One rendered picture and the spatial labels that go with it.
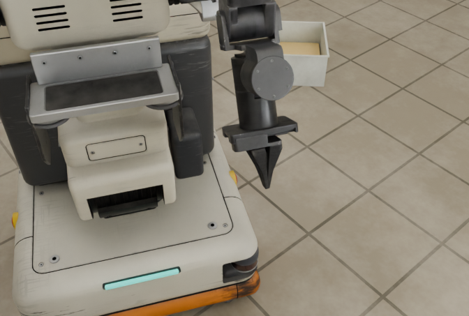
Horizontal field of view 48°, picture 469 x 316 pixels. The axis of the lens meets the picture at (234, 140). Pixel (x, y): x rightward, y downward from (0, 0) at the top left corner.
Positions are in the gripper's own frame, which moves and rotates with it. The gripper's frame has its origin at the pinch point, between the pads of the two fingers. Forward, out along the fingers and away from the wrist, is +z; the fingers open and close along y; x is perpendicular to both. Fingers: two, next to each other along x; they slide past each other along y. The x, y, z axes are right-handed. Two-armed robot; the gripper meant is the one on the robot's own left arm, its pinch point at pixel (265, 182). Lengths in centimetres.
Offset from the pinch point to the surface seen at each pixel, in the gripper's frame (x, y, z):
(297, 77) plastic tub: 143, 57, 8
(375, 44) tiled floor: 166, 107, 2
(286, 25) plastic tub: 164, 61, -13
